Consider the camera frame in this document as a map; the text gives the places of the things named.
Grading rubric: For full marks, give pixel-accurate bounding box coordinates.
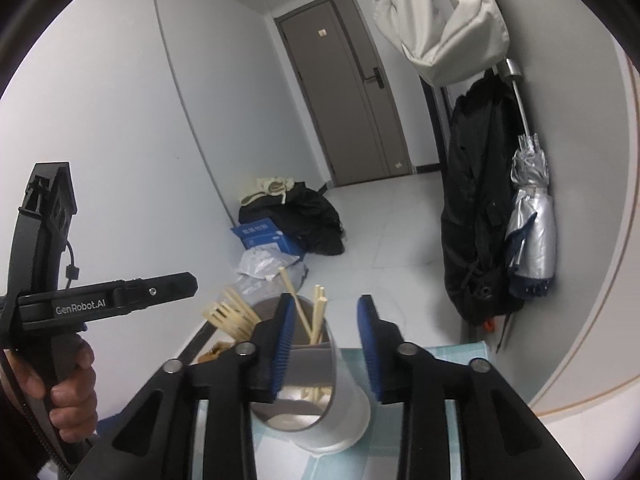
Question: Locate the white plastic mailer bag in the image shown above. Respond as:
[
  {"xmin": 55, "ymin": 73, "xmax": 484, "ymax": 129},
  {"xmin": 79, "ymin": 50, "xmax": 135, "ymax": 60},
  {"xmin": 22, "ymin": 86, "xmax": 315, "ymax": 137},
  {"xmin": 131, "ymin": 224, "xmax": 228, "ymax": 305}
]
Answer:
[{"xmin": 236, "ymin": 243, "xmax": 300, "ymax": 281}]

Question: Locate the beige cloth on bag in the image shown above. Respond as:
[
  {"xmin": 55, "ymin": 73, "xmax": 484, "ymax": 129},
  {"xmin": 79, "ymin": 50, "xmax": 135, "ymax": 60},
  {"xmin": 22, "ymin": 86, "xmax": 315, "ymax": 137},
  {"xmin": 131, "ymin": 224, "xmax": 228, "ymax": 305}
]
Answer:
[{"xmin": 240, "ymin": 177, "xmax": 295, "ymax": 206}]

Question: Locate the black bag on floor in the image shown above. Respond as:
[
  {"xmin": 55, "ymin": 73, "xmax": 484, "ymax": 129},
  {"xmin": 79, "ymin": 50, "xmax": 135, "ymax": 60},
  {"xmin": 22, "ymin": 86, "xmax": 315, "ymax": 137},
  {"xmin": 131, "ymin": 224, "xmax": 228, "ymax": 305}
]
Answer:
[{"xmin": 239, "ymin": 182, "xmax": 345, "ymax": 256}]

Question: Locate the white shoulder bag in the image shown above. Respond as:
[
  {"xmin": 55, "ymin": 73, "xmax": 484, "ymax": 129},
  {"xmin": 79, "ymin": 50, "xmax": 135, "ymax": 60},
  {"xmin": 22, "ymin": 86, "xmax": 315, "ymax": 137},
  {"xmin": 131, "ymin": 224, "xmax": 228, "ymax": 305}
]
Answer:
[{"xmin": 372, "ymin": 0, "xmax": 510, "ymax": 87}]

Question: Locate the person left hand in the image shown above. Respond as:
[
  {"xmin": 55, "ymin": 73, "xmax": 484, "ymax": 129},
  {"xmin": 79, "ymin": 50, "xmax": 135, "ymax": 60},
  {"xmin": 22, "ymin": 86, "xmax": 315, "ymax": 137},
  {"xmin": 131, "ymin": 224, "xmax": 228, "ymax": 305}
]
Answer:
[{"xmin": 4, "ymin": 336, "xmax": 98, "ymax": 443}]

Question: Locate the grey entrance door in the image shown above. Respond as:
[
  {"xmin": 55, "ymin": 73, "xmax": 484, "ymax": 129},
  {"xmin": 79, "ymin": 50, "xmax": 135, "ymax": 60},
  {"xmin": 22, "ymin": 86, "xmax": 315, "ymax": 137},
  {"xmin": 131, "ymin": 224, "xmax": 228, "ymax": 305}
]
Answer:
[{"xmin": 276, "ymin": 0, "xmax": 412, "ymax": 186}]

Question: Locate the white utensil holder cup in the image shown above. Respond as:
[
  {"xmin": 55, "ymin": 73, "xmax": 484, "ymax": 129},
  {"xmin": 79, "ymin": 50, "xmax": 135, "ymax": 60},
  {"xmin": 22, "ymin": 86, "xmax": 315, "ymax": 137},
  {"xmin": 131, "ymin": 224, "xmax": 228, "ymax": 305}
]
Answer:
[{"xmin": 252, "ymin": 313, "xmax": 371, "ymax": 456}]

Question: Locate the blue cardboard box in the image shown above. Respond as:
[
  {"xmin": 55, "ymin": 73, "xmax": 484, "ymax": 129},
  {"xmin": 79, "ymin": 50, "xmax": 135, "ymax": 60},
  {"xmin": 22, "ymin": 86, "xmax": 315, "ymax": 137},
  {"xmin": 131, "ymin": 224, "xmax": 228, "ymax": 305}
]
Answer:
[{"xmin": 231, "ymin": 218, "xmax": 304, "ymax": 256}]

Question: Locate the teal plaid table cloth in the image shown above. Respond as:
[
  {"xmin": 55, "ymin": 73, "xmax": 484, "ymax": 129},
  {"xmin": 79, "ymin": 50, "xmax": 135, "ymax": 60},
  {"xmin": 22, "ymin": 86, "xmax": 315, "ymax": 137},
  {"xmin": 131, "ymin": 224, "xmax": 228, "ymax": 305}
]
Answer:
[{"xmin": 191, "ymin": 342, "xmax": 492, "ymax": 479}]

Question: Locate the grey plastic mailer bag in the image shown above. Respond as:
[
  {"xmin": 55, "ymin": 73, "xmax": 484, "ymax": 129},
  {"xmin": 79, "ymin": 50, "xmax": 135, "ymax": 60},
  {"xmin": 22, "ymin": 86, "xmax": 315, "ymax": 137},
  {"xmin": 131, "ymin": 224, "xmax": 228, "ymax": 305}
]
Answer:
[{"xmin": 232, "ymin": 259, "xmax": 308, "ymax": 306}]

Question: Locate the silver folded umbrella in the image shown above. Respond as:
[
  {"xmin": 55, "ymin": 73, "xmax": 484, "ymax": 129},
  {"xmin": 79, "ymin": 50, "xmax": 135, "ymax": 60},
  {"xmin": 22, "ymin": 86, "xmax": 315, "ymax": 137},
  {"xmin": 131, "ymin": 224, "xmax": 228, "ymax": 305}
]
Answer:
[{"xmin": 498, "ymin": 58, "xmax": 558, "ymax": 300}]

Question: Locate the black hanging jacket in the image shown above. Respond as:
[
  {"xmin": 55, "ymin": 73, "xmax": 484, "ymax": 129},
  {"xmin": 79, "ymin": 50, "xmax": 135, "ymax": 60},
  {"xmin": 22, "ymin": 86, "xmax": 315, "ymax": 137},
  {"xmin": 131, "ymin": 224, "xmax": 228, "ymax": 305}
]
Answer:
[{"xmin": 440, "ymin": 70, "xmax": 523, "ymax": 326}]

